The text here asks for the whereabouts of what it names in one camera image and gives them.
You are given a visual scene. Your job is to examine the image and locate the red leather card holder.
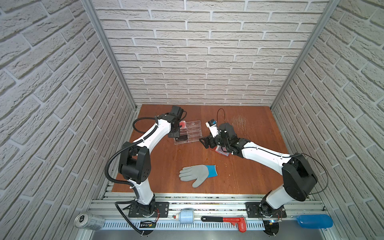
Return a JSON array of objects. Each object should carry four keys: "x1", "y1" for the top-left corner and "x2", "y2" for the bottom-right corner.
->
[{"x1": 212, "y1": 146, "x2": 231, "y2": 157}]

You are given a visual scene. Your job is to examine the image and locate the clear acrylic card organizer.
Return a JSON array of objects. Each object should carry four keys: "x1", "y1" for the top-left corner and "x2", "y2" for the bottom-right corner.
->
[{"x1": 174, "y1": 121, "x2": 203, "y2": 145}]

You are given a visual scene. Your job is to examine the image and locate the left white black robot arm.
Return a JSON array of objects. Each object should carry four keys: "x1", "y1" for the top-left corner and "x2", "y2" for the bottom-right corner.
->
[{"x1": 104, "y1": 106, "x2": 187, "y2": 216}]

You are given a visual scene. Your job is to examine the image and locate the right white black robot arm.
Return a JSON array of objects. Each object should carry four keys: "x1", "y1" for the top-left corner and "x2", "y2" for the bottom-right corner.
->
[{"x1": 199, "y1": 119, "x2": 329, "y2": 216}]

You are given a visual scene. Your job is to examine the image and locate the red white card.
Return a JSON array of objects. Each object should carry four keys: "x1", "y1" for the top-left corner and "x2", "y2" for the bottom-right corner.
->
[{"x1": 180, "y1": 121, "x2": 187, "y2": 129}]

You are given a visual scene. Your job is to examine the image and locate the black card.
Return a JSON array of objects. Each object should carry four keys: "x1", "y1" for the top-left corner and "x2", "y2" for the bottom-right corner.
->
[{"x1": 175, "y1": 135, "x2": 188, "y2": 142}]

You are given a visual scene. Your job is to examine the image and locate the grey blue work glove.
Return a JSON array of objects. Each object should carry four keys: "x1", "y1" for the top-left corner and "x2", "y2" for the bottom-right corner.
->
[{"x1": 179, "y1": 165, "x2": 218, "y2": 188}]

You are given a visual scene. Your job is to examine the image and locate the red black pipe wrench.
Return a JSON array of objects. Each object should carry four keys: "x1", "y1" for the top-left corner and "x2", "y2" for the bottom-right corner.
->
[{"x1": 201, "y1": 216, "x2": 247, "y2": 233}]

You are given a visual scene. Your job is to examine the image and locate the white plastic bottle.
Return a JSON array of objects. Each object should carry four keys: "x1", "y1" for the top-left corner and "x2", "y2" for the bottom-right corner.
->
[{"x1": 174, "y1": 209, "x2": 195, "y2": 225}]

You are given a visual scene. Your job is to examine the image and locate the black round foot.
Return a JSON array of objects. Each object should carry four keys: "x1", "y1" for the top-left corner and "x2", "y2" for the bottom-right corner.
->
[{"x1": 264, "y1": 221, "x2": 280, "y2": 237}]

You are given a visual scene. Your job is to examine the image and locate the blue plastic bottle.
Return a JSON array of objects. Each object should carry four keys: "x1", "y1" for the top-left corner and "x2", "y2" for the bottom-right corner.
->
[{"x1": 297, "y1": 215, "x2": 334, "y2": 229}]

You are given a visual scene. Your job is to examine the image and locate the silver drink can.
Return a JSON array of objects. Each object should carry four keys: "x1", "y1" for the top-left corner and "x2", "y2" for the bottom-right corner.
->
[{"x1": 74, "y1": 213, "x2": 105, "y2": 231}]

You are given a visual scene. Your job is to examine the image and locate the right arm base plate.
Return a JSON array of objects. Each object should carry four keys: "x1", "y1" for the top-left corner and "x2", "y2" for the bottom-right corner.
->
[{"x1": 245, "y1": 202, "x2": 287, "y2": 219}]

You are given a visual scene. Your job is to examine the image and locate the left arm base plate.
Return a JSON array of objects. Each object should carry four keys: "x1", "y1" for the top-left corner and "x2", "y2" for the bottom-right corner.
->
[{"x1": 129, "y1": 201, "x2": 170, "y2": 218}]

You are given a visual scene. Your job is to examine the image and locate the aluminium rail frame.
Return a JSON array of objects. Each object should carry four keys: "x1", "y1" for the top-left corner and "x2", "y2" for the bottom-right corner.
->
[{"x1": 74, "y1": 192, "x2": 341, "y2": 240}]

